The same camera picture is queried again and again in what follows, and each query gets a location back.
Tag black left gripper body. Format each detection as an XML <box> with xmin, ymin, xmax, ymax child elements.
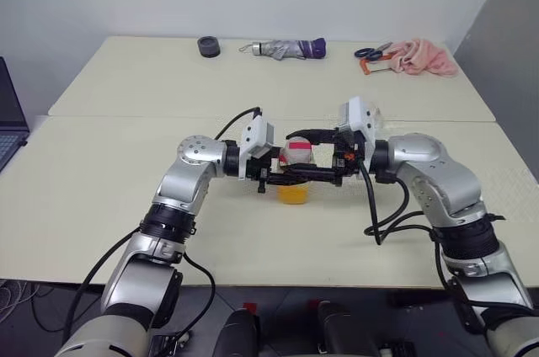
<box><xmin>246</xmin><ymin>148</ymin><xmax>282</xmax><ymax>196</ymax></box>

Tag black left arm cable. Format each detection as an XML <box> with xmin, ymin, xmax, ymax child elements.
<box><xmin>62</xmin><ymin>106</ymin><xmax>264</xmax><ymax>357</ymax></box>

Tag blue handled scissors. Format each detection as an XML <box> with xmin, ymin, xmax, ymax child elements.
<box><xmin>354</xmin><ymin>41</ymin><xmax>393</xmax><ymax>60</ymax></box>

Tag dark rounded shape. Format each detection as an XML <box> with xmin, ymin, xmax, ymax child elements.
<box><xmin>315</xmin><ymin>300</ymin><xmax>360</xmax><ymax>357</ymax></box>
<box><xmin>221</xmin><ymin>308</ymin><xmax>264</xmax><ymax>357</ymax></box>

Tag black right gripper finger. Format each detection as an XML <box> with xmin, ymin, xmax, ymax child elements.
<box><xmin>285</xmin><ymin>127</ymin><xmax>339</xmax><ymax>145</ymax></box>
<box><xmin>280</xmin><ymin>164</ymin><xmax>337</xmax><ymax>182</ymax></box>

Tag small black device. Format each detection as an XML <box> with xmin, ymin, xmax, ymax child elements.
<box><xmin>147</xmin><ymin>329</ymin><xmax>191</xmax><ymax>352</ymax></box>

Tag black round lid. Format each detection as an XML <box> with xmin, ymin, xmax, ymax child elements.
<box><xmin>197</xmin><ymin>35</ymin><xmax>221</xmax><ymax>59</ymax></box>

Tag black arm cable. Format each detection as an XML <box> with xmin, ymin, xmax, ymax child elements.
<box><xmin>357</xmin><ymin>161</ymin><xmax>489</xmax><ymax>320</ymax></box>
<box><xmin>62</xmin><ymin>106</ymin><xmax>264</xmax><ymax>357</ymax></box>

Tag tangled white cables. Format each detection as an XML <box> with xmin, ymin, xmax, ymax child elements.
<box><xmin>0</xmin><ymin>279</ymin><xmax>35</xmax><ymax>321</ymax></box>

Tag pink towel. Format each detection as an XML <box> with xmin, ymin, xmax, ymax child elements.
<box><xmin>387</xmin><ymin>38</ymin><xmax>459</xmax><ymax>78</ymax></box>

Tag folded silver purple umbrella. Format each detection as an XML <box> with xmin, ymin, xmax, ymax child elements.
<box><xmin>238</xmin><ymin>37</ymin><xmax>328</xmax><ymax>61</ymax></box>

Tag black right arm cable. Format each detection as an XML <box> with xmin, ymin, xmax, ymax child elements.
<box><xmin>357</xmin><ymin>161</ymin><xmax>489</xmax><ymax>320</ymax></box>

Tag grey partition panel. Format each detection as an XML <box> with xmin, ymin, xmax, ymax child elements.
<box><xmin>446</xmin><ymin>0</ymin><xmax>539</xmax><ymax>186</ymax></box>

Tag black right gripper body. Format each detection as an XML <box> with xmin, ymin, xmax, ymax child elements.
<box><xmin>331</xmin><ymin>126</ymin><xmax>366</xmax><ymax>188</ymax></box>

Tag clear bottle with orange drink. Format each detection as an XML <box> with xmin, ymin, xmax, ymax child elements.
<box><xmin>275</xmin><ymin>133</ymin><xmax>318</xmax><ymax>206</ymax></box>

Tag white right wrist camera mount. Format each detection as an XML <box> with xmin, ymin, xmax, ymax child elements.
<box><xmin>338</xmin><ymin>95</ymin><xmax>379</xmax><ymax>173</ymax></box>

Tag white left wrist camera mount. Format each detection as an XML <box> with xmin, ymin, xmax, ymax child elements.
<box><xmin>237</xmin><ymin>115</ymin><xmax>278</xmax><ymax>184</ymax></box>

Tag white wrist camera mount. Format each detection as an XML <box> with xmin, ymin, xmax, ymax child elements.
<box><xmin>237</xmin><ymin>115</ymin><xmax>278</xmax><ymax>184</ymax></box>
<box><xmin>338</xmin><ymin>95</ymin><xmax>379</xmax><ymax>173</ymax></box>

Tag dark laptop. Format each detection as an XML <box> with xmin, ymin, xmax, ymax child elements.
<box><xmin>0</xmin><ymin>56</ymin><xmax>30</xmax><ymax>173</ymax></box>

